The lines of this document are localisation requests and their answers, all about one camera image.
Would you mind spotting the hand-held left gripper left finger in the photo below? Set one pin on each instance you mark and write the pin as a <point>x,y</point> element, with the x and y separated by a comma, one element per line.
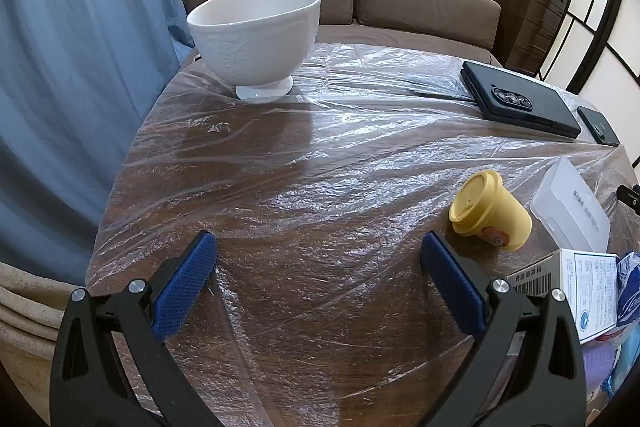
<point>185,282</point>

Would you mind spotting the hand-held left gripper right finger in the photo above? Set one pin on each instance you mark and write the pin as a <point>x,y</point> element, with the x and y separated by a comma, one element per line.
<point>452,287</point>

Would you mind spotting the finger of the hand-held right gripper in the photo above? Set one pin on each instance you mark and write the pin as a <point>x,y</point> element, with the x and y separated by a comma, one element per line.
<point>631,197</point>

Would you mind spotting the white plastic box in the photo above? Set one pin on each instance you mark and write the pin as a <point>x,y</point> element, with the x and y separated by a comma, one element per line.
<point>570,202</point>

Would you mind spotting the yellow lidded toy cup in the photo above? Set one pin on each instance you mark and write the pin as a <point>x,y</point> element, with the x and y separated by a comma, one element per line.
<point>495,212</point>

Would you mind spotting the blue tissue packet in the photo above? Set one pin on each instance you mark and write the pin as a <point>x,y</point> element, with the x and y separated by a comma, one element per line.
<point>631,292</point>

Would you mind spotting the white blue carton box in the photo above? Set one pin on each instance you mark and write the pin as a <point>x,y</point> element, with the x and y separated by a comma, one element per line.
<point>590,292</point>

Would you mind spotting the purple packet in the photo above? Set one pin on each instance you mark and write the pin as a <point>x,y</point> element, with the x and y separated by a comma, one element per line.
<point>597,367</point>

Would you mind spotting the teal packet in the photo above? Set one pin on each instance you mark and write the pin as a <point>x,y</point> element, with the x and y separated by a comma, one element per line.
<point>625,367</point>

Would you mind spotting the dark blue smartphone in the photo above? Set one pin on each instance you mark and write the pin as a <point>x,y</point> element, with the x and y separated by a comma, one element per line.
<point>597,127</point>

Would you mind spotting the black folding phone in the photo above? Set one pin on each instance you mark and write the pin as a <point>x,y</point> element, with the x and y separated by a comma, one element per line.
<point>530,99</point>

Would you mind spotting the black framed screen partition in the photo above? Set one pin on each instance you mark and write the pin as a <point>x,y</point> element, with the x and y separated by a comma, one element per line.
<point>615,32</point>

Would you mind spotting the beige fabric seat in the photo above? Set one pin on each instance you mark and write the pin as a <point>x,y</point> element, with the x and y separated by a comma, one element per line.
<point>25,332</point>

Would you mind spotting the clear plastic table sheet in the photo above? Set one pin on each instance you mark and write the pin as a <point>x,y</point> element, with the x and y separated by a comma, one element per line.
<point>325,157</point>

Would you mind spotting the dark wooden cabinet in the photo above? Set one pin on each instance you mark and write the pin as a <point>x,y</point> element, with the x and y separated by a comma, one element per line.
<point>535,7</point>

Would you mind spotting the blue curtain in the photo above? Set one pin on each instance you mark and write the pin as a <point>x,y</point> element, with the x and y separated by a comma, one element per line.
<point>75,82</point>

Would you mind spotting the white ceramic bowl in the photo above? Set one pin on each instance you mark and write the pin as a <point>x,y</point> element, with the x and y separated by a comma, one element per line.
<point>255,42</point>

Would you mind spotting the brown sofa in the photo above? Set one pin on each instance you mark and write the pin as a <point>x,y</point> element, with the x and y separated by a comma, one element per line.
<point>400,38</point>

